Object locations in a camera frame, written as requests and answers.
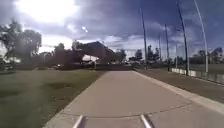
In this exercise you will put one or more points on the dark building with sloped roof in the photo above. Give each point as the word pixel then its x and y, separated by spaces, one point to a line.
pixel 90 53

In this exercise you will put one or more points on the grey concrete path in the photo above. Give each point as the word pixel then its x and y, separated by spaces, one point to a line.
pixel 123 93

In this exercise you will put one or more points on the tall dark pole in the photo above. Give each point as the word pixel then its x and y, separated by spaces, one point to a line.
pixel 184 40
pixel 144 40
pixel 167 46

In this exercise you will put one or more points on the row of trees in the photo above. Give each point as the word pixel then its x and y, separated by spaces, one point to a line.
pixel 160 55

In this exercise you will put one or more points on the robot's own part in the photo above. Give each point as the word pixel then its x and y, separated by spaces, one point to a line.
pixel 145 121
pixel 78 121

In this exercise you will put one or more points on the dark strip of ground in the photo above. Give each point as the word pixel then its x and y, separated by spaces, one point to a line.
pixel 186 83

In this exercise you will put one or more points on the green grass lawn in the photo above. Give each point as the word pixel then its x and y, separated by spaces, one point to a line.
pixel 36 93

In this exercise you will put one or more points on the low pale fence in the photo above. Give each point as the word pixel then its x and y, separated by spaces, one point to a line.
pixel 200 74

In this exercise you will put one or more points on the tall pale pole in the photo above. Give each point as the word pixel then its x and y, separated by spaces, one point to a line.
pixel 203 36

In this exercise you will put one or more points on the large dark tree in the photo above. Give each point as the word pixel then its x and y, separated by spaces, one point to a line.
pixel 18 43

